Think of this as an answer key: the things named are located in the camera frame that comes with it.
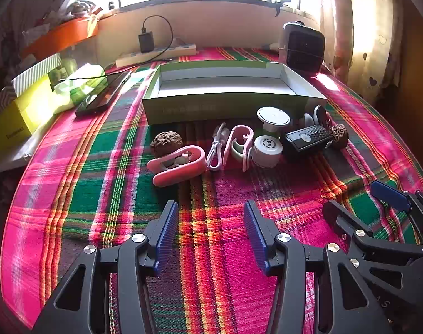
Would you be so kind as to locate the white plastic bag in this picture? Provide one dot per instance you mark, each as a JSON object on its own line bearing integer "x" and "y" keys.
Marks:
{"x": 68, "y": 10}

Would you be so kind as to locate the white round cylinder cap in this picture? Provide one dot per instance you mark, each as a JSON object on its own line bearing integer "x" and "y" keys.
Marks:
{"x": 267, "y": 151}

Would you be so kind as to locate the white and black round gadget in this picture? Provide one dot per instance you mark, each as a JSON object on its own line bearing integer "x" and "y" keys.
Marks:
{"x": 321, "y": 113}

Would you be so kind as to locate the large brown walnut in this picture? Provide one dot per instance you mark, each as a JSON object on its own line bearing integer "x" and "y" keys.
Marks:
{"x": 164, "y": 143}

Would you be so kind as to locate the pink plastic clip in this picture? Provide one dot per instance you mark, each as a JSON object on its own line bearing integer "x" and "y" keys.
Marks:
{"x": 169, "y": 179}
{"x": 239, "y": 127}

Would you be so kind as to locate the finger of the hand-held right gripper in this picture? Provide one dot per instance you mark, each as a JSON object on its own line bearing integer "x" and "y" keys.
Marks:
{"x": 388, "y": 195}
{"x": 340, "y": 217}

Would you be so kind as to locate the dark wooden cabinet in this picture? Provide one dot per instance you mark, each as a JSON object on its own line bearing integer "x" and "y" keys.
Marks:
{"x": 416, "y": 76}

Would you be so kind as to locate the small brown walnut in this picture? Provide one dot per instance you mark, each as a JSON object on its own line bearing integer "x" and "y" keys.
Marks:
{"x": 338, "y": 135}

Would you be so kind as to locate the black window hook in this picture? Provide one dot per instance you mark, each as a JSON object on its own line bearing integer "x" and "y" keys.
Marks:
{"x": 277, "y": 7}

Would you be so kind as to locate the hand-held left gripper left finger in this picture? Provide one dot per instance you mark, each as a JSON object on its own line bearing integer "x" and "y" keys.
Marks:
{"x": 168, "y": 229}

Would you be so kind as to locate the heart print curtain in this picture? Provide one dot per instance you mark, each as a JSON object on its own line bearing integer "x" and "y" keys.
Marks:
{"x": 367, "y": 24}

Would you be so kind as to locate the black smartphone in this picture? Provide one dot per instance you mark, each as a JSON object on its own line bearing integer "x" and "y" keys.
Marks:
{"x": 100, "y": 97}

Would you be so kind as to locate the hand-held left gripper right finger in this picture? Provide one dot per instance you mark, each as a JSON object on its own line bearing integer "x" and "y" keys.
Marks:
{"x": 254, "y": 233}

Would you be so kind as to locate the black bike light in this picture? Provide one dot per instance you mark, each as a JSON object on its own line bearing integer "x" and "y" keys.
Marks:
{"x": 307, "y": 137}

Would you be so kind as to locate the black charger adapter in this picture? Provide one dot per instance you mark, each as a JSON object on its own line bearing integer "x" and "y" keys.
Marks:
{"x": 146, "y": 41}

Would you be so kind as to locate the small grey desk heater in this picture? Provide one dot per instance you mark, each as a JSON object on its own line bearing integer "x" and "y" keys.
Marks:
{"x": 303, "y": 47}

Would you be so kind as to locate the yellow cardboard box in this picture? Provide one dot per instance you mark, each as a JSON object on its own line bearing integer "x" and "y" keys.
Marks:
{"x": 20, "y": 114}

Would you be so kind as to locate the orange plastic tray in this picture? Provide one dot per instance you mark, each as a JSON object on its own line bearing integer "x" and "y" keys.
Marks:
{"x": 65, "y": 34}

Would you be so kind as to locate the green and white cardboard box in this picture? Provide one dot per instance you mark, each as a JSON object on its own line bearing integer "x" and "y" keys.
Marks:
{"x": 211, "y": 106}

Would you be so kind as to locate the striped gift box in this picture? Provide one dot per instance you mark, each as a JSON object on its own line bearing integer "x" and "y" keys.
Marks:
{"x": 37, "y": 73}

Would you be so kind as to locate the white power strip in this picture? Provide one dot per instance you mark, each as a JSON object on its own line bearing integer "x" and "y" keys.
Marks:
{"x": 169, "y": 52}

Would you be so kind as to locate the green tissue pack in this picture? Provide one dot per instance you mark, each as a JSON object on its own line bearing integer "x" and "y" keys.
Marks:
{"x": 75, "y": 90}

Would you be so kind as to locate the green printed box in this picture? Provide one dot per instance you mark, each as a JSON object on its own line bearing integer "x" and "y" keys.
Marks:
{"x": 60, "y": 73}

